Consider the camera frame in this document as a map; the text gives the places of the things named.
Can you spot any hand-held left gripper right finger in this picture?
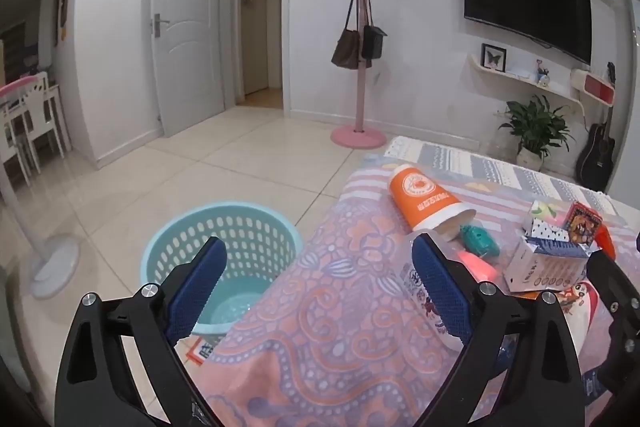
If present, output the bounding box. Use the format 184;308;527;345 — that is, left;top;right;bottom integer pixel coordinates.
410;233;587;427

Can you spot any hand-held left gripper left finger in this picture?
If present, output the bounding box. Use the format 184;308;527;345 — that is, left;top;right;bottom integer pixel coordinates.
54;236;228;427

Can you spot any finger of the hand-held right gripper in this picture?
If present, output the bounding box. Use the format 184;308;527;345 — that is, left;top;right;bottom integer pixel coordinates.
586;251;640;403

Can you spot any colourful card box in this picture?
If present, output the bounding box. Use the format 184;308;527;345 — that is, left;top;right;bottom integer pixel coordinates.
562;201;604;249

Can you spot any light blue plastic basket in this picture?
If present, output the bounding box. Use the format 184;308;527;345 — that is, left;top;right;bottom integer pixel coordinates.
141;202;303;338

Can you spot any white black-dotted pouch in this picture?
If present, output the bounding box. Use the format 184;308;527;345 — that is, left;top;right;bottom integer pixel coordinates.
522;216;571;244

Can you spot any red plastic bag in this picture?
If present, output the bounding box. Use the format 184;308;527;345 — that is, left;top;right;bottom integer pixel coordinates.
594;226;617;258

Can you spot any white printed plastic bag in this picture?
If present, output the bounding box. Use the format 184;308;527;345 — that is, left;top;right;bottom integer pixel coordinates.
550;279;608;358

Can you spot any bright pink plastic item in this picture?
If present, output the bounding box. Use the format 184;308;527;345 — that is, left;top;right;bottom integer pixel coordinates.
457;252;501;283

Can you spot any teal plastic toy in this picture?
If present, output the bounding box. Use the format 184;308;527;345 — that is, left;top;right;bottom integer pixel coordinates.
459;224;501;258

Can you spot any orange white printed carton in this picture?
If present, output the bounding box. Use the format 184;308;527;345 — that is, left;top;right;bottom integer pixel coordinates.
182;332;223;367

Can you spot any white carton box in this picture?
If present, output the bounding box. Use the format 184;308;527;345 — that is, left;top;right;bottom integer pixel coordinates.
502;234;601;295

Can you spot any pink purple patterned blanket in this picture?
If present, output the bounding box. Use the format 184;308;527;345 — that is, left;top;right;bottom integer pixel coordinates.
205;152;640;427

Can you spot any floral tissue pack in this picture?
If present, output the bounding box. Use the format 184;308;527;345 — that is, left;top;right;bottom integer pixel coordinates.
530;201;571;225

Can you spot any orange paper cup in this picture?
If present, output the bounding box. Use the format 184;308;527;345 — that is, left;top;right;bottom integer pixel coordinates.
389;164;477;240

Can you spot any black acoustic guitar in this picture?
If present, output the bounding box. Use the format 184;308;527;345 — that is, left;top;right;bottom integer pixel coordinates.
575;62;617;192

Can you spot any grey white striped cloth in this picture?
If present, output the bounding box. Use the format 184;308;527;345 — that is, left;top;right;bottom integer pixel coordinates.
384;136;626;218

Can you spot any white floor fan base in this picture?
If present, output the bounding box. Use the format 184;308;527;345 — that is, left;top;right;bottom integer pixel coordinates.
0;157;82;299

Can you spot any green potted plant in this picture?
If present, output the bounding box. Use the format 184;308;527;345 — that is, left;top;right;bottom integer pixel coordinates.
497;96;573;172

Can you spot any white chair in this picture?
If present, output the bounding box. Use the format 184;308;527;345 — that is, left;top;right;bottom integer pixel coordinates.
22;72;73;172
0;77;41;188

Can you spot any framed butterfly picture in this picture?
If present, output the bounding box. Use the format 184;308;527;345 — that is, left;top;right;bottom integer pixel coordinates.
481;43;508;72

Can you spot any pink coat rack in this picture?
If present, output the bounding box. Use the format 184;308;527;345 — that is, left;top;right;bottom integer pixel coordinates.
331;0;387;148

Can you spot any white room door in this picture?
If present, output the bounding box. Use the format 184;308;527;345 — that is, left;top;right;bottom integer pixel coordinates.
150;0;226;138

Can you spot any black handbag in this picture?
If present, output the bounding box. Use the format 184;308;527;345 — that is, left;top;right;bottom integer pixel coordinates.
361;0;388;60

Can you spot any brown handbag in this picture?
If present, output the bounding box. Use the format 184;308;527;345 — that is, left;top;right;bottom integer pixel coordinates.
331;0;373;69

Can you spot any cream inner door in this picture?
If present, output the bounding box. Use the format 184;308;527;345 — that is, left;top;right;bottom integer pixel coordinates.
240;0;271;96

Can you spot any red white wall box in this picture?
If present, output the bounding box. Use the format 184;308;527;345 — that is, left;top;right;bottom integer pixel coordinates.
570;69;615;105

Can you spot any curved white wall shelf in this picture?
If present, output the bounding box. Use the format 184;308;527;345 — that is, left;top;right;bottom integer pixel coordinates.
469;53;586;108

